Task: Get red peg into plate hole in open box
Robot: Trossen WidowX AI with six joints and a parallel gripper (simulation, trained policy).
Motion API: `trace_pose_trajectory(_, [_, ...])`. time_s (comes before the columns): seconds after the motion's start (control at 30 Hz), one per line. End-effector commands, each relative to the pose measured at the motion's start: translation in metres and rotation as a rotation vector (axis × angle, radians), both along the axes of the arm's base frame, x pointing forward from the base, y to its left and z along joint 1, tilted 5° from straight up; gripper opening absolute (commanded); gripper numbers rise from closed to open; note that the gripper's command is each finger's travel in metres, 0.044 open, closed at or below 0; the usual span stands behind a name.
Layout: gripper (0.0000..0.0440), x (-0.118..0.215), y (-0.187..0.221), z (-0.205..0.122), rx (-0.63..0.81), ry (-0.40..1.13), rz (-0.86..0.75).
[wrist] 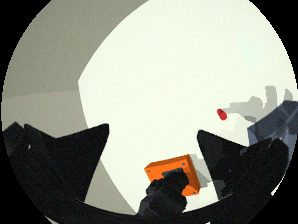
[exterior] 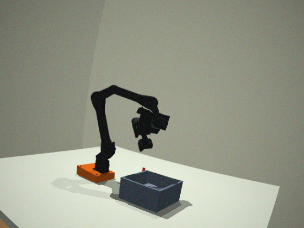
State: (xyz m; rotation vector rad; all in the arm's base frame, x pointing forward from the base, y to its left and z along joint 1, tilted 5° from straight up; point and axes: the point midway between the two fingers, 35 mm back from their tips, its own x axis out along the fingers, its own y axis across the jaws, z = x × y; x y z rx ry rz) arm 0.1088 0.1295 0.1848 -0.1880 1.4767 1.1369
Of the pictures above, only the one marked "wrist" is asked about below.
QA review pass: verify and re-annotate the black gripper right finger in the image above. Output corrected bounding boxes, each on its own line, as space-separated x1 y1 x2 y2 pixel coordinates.
197 129 271 201

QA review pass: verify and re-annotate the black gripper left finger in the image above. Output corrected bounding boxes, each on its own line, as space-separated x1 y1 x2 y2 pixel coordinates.
24 124 110 202

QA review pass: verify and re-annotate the red peg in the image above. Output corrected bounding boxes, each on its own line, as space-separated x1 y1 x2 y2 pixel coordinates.
217 108 226 120

